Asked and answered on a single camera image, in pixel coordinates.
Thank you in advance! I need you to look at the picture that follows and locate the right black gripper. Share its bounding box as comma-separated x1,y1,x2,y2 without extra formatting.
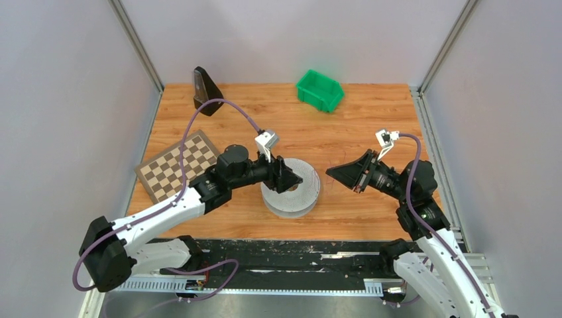
324,149,410,203

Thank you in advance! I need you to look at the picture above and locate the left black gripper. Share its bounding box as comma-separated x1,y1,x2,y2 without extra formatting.
229,146,304,193

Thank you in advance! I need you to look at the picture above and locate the thin red wire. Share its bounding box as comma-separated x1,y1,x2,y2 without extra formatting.
330,148,348,192

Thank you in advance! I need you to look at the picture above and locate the grey perforated cable spool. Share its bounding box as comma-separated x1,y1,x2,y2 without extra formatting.
260,158,321,218

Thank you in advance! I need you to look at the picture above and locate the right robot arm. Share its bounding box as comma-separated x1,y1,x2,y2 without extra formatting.
326,150,508,317

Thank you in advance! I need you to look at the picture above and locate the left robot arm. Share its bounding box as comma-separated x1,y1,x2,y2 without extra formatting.
72,144,303,292

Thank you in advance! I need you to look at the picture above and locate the green plastic bin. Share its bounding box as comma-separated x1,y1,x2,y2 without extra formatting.
296,70,345,113

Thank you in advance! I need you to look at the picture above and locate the black metronome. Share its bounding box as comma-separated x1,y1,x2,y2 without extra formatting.
193,66,223,109

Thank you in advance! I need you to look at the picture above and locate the wooden chessboard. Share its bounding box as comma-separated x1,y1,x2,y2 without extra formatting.
135,130,219,204

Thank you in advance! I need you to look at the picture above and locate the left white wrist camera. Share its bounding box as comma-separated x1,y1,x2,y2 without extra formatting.
254,129,279,162

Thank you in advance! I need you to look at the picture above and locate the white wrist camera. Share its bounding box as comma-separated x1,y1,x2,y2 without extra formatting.
375,129,400,161
254,129,279,162

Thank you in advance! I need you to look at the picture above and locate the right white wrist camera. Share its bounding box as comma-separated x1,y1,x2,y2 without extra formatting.
375,129,400,161

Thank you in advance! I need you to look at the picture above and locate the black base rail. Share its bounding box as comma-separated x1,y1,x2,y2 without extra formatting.
179,238,401,288

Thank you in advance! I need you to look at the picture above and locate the right aluminium frame post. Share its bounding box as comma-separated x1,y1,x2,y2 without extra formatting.
418,0,480,95

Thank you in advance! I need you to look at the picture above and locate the aluminium frame post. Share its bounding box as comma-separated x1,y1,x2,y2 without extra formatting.
418,0,480,95
108,0,164,95

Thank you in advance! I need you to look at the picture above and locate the white slotted cable duct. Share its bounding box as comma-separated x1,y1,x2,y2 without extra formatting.
116,276,384,297

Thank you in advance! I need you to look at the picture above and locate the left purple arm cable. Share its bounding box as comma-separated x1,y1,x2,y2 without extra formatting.
72,98,265,292

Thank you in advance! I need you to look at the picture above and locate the left aluminium frame post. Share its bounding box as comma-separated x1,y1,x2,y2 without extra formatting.
108,0,164,95

